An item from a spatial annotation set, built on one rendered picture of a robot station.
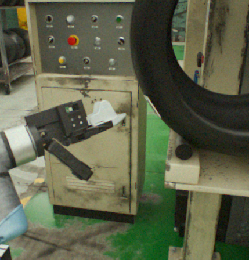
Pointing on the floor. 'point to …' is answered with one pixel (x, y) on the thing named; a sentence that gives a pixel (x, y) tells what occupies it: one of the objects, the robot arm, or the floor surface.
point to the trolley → (10, 46)
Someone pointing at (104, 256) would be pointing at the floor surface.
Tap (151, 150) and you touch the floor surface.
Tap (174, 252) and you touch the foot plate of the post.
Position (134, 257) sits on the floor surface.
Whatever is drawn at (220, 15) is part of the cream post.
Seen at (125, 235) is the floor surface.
